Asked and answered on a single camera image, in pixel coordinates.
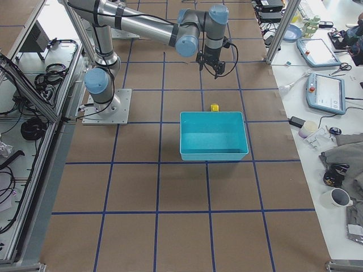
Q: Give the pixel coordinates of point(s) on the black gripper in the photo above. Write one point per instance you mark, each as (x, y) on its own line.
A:
(212, 60)

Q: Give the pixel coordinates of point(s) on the yellow beetle toy car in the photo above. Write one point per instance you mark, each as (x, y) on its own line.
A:
(214, 108)

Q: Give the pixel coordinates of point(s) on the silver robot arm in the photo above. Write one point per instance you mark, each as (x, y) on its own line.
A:
(195, 33)

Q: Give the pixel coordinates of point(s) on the light blue plastic bin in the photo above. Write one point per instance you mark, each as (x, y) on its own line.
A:
(212, 136)

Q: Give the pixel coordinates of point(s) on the white light bulb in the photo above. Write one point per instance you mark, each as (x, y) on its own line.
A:
(286, 88)

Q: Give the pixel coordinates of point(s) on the blue plate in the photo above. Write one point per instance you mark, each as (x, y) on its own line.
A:
(292, 34)

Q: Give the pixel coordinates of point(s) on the black power adapter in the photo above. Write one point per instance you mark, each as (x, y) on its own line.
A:
(296, 122)

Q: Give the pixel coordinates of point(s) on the teach pendant far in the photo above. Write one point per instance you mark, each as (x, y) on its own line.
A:
(316, 53)

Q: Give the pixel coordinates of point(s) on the teach pendant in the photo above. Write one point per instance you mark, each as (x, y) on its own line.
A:
(316, 53)
(326, 93)

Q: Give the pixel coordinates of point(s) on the teach pendant near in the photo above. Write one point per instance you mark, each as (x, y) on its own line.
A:
(326, 93)

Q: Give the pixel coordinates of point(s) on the black scissors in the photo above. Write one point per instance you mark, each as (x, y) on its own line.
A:
(343, 67)

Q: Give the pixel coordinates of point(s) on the grey cloth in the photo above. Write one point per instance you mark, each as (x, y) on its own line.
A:
(343, 165)

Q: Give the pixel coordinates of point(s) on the white mug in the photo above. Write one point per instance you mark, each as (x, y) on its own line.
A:
(335, 198)

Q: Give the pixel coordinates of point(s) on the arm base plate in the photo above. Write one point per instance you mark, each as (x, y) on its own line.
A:
(123, 35)
(105, 114)

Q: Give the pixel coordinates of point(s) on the aluminium frame post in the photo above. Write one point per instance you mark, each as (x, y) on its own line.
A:
(281, 30)

